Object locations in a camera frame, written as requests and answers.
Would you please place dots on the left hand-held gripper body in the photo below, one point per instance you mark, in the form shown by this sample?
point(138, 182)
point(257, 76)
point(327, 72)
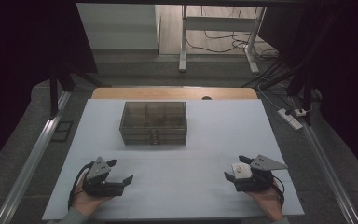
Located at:
point(101, 186)

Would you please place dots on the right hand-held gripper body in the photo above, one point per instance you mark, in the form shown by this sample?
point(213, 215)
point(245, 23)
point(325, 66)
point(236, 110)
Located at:
point(254, 182)

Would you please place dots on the small white jewellery box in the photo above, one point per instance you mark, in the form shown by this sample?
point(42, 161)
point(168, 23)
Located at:
point(241, 170)

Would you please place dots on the smoky transparent drawer box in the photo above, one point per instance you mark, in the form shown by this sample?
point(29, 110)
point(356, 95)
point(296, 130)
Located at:
point(154, 121)

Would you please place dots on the person's left hand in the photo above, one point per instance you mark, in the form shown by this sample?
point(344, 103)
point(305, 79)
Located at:
point(87, 202)

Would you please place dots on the person's right hand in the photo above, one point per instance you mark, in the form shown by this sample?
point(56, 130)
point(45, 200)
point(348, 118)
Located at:
point(268, 203)

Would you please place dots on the white foam board mat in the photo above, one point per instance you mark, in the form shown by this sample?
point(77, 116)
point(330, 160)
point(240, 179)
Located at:
point(180, 180)

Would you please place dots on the white power strip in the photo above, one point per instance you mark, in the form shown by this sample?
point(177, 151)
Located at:
point(289, 119)

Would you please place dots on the white plug adapter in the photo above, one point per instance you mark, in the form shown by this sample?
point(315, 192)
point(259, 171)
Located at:
point(299, 112)

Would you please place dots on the black metal stand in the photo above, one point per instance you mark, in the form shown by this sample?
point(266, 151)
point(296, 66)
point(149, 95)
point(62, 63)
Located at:
point(54, 93)
point(298, 84)

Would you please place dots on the black curtain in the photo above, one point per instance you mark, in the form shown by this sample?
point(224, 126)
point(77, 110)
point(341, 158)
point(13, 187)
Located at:
point(341, 77)
point(21, 62)

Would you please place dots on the aluminium floor rail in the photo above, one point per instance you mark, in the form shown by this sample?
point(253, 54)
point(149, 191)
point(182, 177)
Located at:
point(31, 168)
point(326, 165)

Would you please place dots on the white metal desk frame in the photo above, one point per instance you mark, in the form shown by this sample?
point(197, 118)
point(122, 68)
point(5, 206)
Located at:
point(217, 22)

